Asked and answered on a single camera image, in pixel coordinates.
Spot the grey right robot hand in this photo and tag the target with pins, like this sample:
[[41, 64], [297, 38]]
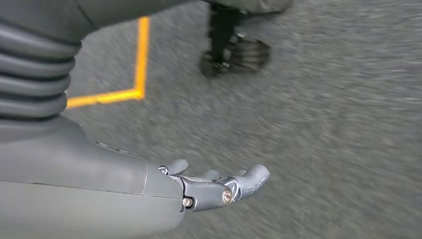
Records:
[[82, 184]]

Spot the yellow floor tape outline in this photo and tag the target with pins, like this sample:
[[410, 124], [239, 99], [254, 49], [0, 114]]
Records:
[[140, 66]]

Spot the black robot leg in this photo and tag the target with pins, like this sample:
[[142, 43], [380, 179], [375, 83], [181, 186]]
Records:
[[222, 33]]

